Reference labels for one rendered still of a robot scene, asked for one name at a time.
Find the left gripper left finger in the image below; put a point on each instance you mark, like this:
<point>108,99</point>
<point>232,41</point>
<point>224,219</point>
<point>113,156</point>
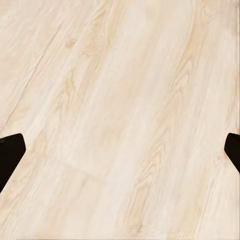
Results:
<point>12,149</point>

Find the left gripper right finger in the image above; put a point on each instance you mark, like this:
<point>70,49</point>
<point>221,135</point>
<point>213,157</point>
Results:
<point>232,149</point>

